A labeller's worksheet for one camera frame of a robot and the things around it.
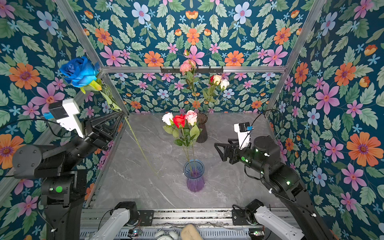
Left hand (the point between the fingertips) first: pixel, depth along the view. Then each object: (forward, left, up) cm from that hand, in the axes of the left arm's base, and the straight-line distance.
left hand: (121, 118), depth 40 cm
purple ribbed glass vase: (0, -17, -39) cm, 43 cm away
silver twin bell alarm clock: (-24, -4, -51) cm, 56 cm away
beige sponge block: (-23, -14, -52) cm, 59 cm away
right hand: (+4, -31, -20) cm, 37 cm away
